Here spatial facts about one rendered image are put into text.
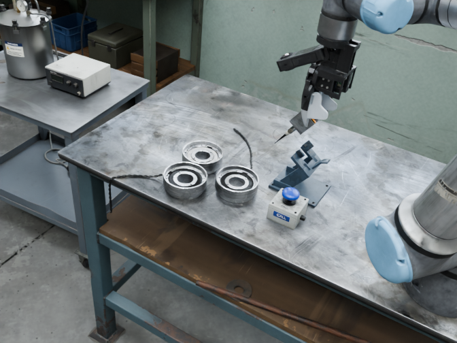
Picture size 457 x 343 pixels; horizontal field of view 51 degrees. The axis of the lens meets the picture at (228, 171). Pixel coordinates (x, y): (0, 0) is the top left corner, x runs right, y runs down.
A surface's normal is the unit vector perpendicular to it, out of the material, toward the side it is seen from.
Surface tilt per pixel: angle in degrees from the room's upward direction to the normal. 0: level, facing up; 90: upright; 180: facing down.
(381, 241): 97
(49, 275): 0
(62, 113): 0
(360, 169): 0
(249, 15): 90
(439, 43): 90
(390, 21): 90
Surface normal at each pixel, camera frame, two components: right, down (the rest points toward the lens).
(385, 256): -0.95, 0.22
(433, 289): -0.61, 0.14
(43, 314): 0.09, -0.80
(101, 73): 0.90, 0.32
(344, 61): -0.54, 0.47
